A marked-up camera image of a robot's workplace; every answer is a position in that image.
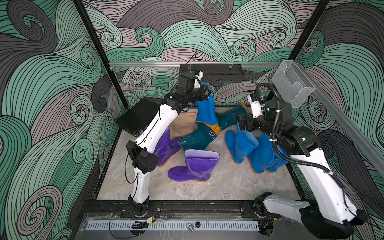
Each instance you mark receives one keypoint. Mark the teal boot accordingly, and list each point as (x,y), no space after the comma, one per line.
(198,139)
(229,117)

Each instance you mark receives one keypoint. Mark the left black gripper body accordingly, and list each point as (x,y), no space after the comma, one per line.
(197,95)

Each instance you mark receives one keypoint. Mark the beige boot left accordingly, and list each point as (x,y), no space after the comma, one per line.
(183,124)

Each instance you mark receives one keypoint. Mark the aluminium rail right wall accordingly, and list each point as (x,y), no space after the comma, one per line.
(329,93)

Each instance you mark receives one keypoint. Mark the aluminium rail wall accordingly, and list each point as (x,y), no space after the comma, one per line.
(166,64)
(329,93)

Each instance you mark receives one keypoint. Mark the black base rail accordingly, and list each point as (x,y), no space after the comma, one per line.
(243,208)

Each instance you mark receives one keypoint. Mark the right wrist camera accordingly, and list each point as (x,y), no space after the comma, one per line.
(255,105)

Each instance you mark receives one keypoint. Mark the black wall shelf tray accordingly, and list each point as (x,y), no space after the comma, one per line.
(216,73)

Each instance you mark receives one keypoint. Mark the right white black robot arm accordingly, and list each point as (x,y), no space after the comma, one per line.
(332,215)

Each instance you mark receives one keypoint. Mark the aluminium rail back wall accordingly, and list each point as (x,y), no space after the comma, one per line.
(166,64)

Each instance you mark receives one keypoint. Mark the blue boot front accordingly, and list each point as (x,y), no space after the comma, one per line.
(262,158)

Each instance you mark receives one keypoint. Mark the purple boot rear left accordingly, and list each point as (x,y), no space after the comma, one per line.
(166,147)

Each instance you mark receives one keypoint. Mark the black case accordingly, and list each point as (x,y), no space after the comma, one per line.
(136,119)

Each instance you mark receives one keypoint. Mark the teal boot rear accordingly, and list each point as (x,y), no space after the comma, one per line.
(229,117)

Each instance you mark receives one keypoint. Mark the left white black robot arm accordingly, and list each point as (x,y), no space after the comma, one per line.
(189,90)

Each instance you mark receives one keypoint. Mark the blue boot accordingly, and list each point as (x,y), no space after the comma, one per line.
(262,158)
(240,144)
(206,112)
(277,162)

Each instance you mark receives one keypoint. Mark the white mesh wall basket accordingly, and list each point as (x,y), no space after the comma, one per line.
(293,83)

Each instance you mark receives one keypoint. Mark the purple boot front center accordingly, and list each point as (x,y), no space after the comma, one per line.
(199,165)

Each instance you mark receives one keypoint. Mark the teal boot center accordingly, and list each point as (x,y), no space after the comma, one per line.
(198,139)

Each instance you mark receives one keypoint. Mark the white slotted cable duct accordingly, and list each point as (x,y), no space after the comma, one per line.
(177,225)

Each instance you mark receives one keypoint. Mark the purple boot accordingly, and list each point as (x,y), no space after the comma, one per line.
(166,147)
(199,165)

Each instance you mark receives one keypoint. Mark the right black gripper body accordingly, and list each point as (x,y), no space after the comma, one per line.
(251,124)

